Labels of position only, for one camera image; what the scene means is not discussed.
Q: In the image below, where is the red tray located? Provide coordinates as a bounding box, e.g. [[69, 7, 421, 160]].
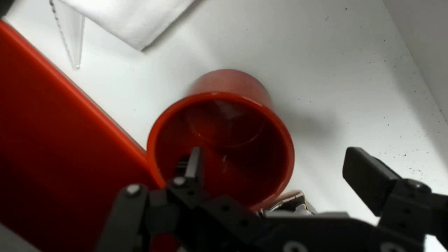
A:
[[0, 20, 166, 252]]

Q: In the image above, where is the white drawer with metal handle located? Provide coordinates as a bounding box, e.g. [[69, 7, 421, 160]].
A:
[[0, 0, 448, 252]]

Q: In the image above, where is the clear plastic utensil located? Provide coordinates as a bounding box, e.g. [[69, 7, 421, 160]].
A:
[[48, 0, 89, 72]]

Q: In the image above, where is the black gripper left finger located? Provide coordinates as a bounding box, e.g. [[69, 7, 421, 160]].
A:
[[173, 146, 206, 189]]

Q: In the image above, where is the red mug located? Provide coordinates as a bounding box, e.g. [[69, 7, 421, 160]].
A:
[[146, 67, 297, 213]]

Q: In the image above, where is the white cloth with red stripes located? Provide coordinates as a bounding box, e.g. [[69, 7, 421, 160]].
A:
[[59, 0, 199, 52]]

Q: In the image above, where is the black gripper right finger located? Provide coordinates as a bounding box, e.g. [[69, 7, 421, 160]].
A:
[[342, 146, 415, 219]]

